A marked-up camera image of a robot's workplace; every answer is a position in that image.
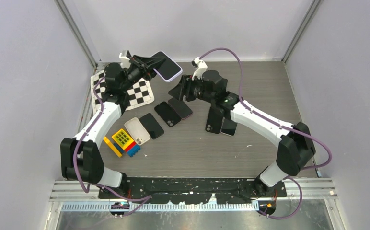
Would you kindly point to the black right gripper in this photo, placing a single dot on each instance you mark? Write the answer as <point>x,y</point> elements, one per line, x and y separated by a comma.
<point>179,92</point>

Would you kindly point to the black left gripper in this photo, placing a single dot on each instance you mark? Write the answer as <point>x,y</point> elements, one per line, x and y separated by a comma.
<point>144,65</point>

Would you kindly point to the black phone purple edge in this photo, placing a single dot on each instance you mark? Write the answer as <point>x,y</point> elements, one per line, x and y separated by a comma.
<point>180,108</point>

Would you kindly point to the black phone case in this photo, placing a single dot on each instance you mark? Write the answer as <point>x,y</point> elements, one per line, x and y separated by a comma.
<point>167,114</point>
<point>214,122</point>

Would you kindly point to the beige phone case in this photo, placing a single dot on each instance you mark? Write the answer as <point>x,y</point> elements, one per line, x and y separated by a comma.
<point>137,131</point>

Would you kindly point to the white edged black phone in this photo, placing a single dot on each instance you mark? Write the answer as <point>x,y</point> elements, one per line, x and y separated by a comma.
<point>228,127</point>

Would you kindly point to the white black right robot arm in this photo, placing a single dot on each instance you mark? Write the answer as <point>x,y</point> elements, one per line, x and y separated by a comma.
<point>295,148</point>

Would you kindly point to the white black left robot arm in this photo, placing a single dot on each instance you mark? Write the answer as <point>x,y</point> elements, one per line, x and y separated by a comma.
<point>80,155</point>

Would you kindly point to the checkerboard calibration mat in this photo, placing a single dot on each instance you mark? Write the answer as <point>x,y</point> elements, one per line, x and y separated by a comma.
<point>140,93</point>

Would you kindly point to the yellow red blue block house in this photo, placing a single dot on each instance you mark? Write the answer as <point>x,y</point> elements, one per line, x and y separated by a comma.
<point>126,142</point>

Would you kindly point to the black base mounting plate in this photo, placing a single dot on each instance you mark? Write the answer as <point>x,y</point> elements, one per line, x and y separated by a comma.
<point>192,190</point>

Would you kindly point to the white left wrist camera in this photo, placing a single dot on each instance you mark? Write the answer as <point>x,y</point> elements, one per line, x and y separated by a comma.
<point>125,57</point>

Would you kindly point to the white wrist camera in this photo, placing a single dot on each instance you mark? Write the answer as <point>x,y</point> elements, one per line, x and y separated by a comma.
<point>125,57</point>
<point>200,67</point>

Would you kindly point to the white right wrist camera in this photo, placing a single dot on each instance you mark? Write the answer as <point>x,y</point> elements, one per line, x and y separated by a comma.
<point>200,67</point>

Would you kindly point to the aluminium frame rail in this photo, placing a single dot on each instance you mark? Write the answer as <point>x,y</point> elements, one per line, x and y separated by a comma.
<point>70,198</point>

